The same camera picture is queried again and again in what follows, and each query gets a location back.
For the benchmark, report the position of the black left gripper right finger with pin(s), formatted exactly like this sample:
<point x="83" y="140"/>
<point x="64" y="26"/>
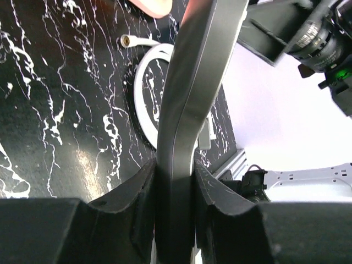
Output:
<point x="232" y="229"/>

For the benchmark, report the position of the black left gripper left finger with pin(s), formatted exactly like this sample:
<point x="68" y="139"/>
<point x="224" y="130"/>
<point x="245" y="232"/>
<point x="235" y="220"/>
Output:
<point x="114" y="228"/>

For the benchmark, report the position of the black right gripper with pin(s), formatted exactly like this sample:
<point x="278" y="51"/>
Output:
<point x="324" y="47"/>

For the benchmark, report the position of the grey shower head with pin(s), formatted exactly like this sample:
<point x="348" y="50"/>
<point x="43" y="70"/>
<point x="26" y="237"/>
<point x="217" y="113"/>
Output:
<point x="204" y="44"/>

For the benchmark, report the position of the pink three-tier shelf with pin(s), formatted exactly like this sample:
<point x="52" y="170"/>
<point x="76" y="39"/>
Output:
<point x="154" y="8"/>

